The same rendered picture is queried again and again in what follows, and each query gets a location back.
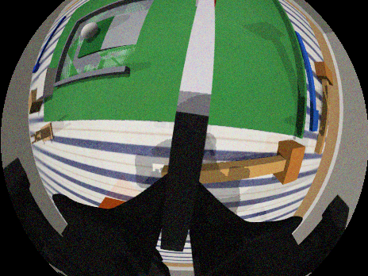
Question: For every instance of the red putter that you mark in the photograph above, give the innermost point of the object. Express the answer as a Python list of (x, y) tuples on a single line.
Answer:
[(190, 126)]

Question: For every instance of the white golf ball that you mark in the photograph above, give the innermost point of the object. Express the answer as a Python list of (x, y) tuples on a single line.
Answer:
[(89, 30)]

